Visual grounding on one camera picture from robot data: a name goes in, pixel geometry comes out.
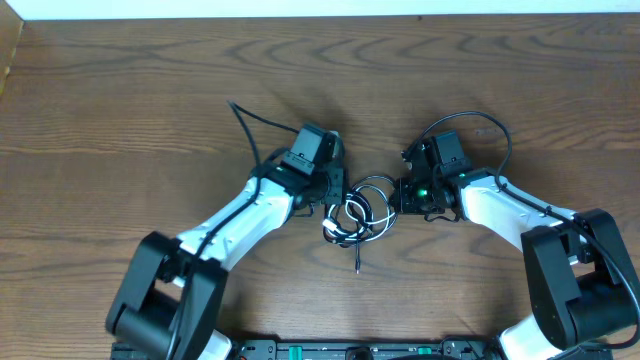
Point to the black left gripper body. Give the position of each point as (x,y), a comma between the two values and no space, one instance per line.
(335,185)

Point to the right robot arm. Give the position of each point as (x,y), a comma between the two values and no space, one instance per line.
(581,281)

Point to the cardboard panel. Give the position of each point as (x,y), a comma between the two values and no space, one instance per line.
(11,25)

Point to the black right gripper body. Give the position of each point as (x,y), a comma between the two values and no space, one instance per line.
(401,200)

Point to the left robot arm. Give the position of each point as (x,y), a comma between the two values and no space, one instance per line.
(170,297)

